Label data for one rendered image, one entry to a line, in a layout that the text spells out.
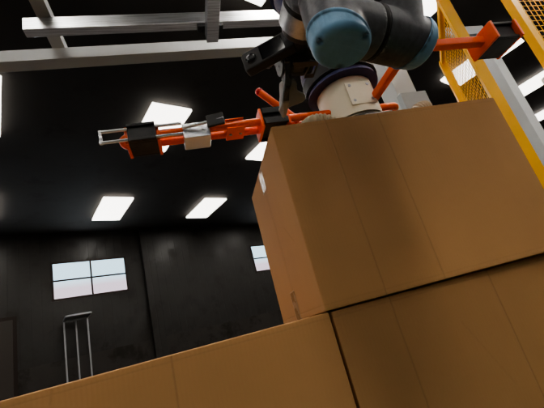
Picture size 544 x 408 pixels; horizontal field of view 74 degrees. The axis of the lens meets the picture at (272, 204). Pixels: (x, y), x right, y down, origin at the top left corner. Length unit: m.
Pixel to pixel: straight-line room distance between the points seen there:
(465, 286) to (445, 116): 0.41
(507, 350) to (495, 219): 0.27
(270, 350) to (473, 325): 0.40
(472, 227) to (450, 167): 0.15
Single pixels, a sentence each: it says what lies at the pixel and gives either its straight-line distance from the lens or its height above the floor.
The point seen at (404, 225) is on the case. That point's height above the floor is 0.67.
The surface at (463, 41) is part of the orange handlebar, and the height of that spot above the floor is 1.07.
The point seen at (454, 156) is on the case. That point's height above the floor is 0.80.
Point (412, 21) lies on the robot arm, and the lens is 0.68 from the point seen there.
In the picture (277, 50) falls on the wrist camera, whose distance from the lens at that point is 0.79.
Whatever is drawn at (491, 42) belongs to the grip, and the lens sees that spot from 1.11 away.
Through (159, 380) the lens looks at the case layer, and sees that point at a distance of 0.66.
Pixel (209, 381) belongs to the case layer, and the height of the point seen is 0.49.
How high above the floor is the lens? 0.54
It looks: 19 degrees up
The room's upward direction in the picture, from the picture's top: 15 degrees counter-clockwise
